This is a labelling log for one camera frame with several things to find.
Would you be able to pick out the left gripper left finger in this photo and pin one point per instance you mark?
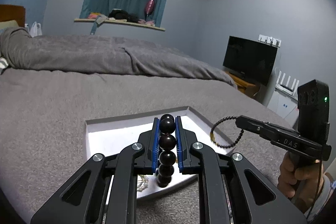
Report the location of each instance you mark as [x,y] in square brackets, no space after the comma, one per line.
[104,188]

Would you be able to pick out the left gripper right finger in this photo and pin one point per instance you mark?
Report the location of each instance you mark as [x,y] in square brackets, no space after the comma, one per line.
[231,188]

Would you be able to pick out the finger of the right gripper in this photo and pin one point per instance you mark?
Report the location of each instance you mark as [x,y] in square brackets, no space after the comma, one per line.
[265,130]

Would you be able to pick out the person's right hand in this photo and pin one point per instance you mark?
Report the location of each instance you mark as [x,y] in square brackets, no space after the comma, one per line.
[311,175]

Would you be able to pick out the white cabinet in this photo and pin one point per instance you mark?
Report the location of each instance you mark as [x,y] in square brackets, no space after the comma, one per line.
[283,105]

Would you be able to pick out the white wifi router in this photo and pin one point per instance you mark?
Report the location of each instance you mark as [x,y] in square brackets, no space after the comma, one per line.
[286,84]

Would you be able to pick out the wooden tv stand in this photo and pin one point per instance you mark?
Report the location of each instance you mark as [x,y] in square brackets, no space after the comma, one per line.
[246,87]

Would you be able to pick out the black television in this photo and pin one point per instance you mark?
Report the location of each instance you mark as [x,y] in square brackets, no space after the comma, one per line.
[251,59]

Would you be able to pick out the grey rolled duvet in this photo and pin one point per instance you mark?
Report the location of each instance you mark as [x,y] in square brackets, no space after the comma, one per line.
[91,54]

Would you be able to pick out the striped pillow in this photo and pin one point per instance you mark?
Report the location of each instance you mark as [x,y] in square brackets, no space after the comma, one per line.
[3,64]

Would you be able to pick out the wooden window sill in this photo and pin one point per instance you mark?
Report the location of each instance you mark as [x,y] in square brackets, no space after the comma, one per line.
[120,22]

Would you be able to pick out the white plastic bag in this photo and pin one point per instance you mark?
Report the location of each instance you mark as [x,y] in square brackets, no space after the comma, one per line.
[36,29]

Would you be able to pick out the black clothes pile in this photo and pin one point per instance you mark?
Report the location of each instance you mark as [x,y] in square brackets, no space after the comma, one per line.
[119,14]

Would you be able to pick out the olive green pillow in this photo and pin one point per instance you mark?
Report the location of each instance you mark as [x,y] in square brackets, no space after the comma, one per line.
[8,26]

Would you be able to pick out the wooden headboard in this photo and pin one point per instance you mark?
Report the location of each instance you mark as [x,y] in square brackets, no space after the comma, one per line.
[13,12]

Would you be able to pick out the white wall hook rack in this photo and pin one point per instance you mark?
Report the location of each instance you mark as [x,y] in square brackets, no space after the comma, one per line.
[270,40]

